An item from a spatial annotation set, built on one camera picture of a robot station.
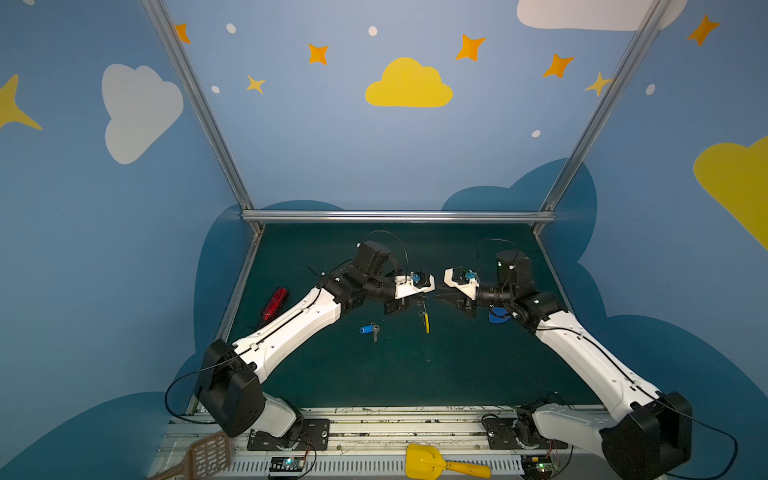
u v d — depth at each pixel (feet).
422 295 2.35
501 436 2.43
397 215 6.26
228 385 1.32
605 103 2.79
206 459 2.32
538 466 2.34
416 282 2.00
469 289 2.09
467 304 2.16
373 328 3.05
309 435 2.46
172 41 2.37
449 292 2.08
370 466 2.32
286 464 2.31
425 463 2.27
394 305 2.17
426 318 2.41
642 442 1.32
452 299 2.23
